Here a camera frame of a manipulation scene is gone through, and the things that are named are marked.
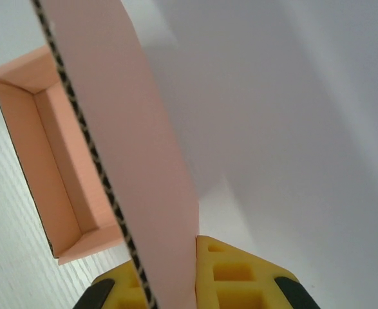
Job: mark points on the pink cardboard box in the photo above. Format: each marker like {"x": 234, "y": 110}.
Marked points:
{"x": 137, "y": 154}

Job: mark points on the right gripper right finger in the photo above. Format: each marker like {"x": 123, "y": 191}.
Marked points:
{"x": 240, "y": 277}

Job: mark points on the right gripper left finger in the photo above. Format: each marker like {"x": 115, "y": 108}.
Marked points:
{"x": 124, "y": 289}

